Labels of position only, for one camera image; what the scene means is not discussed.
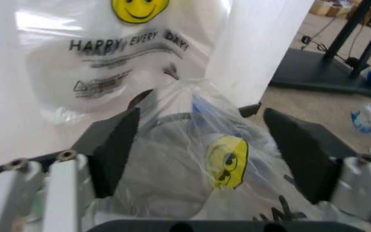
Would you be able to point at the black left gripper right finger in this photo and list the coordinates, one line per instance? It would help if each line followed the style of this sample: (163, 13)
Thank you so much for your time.
(298, 154)

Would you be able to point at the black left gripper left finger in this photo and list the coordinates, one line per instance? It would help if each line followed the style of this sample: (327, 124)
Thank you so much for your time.
(118, 145)

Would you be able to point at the clear smiley bag of rubbish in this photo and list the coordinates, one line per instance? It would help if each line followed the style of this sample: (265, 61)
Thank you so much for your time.
(179, 157)

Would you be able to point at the white smiley garbage bag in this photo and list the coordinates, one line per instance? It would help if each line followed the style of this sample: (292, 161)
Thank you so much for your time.
(134, 60)

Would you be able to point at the dark metal stand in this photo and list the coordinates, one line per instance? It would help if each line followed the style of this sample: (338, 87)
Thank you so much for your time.
(317, 72)

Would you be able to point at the brown cardboard box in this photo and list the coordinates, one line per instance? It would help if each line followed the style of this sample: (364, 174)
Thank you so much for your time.
(324, 7)

